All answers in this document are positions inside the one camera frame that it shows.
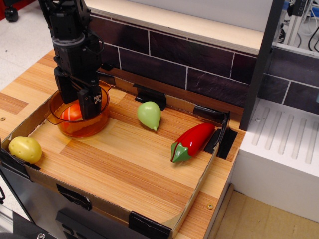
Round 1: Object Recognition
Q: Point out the yellow toy potato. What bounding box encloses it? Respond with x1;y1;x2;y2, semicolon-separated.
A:
8;136;42;164

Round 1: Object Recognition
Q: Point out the dark brick backsplash panel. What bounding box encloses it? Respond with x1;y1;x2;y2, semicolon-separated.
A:
90;15;319;114

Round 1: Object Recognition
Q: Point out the green toy pear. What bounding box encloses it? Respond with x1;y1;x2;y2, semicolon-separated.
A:
137;101;161;131

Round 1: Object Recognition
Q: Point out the orange salmon sushi toy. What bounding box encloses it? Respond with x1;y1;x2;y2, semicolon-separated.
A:
60;103;83;134

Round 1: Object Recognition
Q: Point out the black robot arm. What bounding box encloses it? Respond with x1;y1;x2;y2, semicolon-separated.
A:
39;0;104;120

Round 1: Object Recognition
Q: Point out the dark grey vertical post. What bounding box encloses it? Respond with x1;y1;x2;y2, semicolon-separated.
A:
239;0;284;131

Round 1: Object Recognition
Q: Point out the brown cardboard fence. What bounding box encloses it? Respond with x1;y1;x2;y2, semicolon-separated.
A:
0;63;242;239

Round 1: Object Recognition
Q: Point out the red toy chili pepper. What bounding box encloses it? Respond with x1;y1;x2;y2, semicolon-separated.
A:
170;123;215;163

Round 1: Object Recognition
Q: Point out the white toy sink drainboard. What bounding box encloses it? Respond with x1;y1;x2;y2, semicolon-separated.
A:
231;100;319;221

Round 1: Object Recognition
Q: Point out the transparent orange plastic pot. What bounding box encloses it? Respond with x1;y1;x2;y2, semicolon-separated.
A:
45;82;111;138

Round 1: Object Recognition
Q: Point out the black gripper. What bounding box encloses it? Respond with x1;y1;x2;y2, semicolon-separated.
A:
52;32;104;120

